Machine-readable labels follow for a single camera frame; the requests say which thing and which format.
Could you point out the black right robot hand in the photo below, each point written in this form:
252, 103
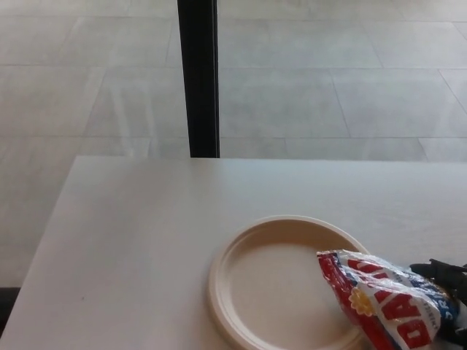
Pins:
447, 271

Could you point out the red white sunflower seed bag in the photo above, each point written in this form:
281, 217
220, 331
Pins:
394, 310

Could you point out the cream round paper plate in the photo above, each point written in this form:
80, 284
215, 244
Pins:
270, 288

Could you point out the black vertical window post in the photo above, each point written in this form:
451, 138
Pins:
198, 73

